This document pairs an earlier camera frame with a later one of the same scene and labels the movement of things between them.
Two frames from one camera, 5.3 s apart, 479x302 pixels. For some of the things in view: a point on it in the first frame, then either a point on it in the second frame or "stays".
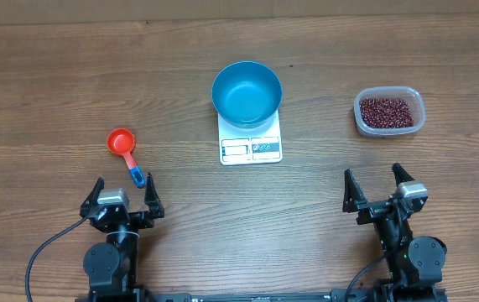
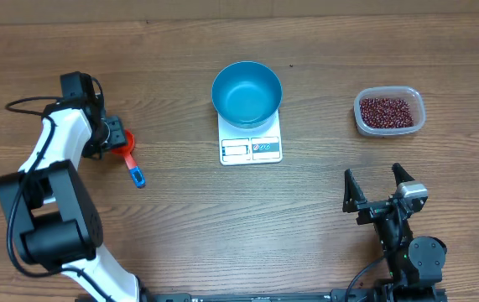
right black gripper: x=378 y=208 stays
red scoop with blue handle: x=122 y=141 stays
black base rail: x=414 y=294 stays
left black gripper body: x=138 y=221 to x=117 y=134
